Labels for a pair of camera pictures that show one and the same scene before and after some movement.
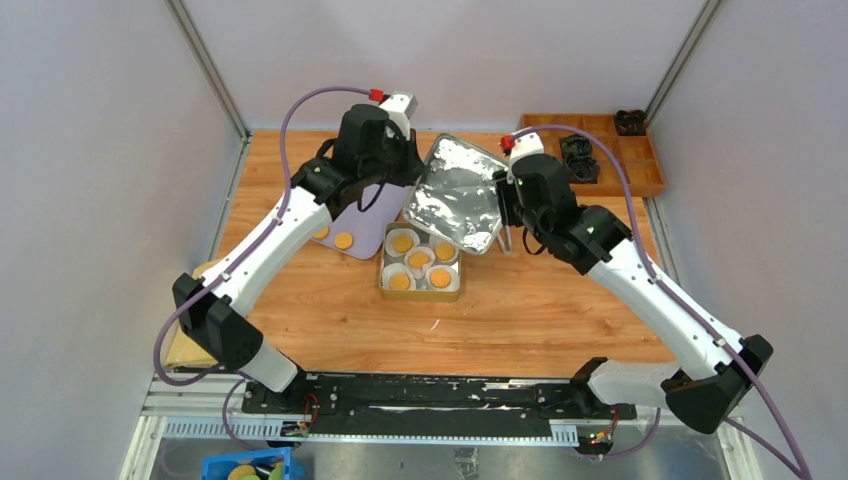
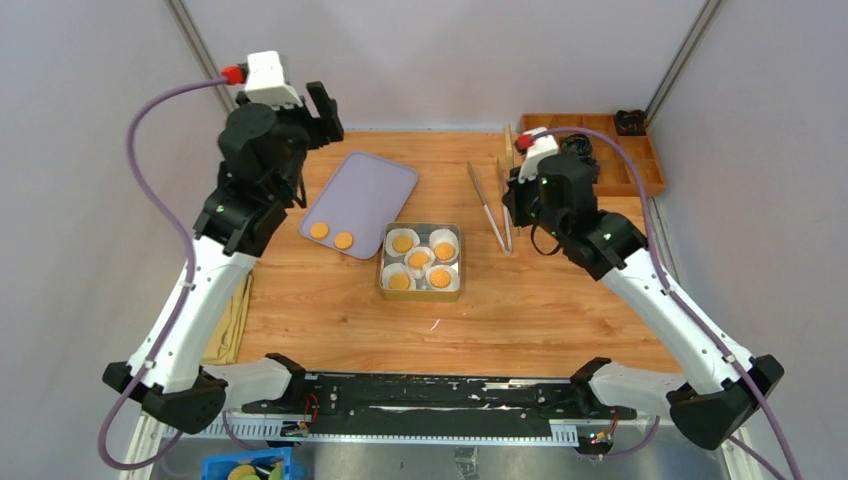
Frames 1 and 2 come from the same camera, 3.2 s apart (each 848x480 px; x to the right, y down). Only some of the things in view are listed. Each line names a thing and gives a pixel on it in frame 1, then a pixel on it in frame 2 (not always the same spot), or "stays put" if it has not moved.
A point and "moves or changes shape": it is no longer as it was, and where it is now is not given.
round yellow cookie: (402, 244) stays put
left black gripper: (413, 163) to (328, 122)
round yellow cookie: (440, 278) stays put
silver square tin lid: (457, 194) moves or changes shape
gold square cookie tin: (418, 266) stays put
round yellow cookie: (399, 281) stays put
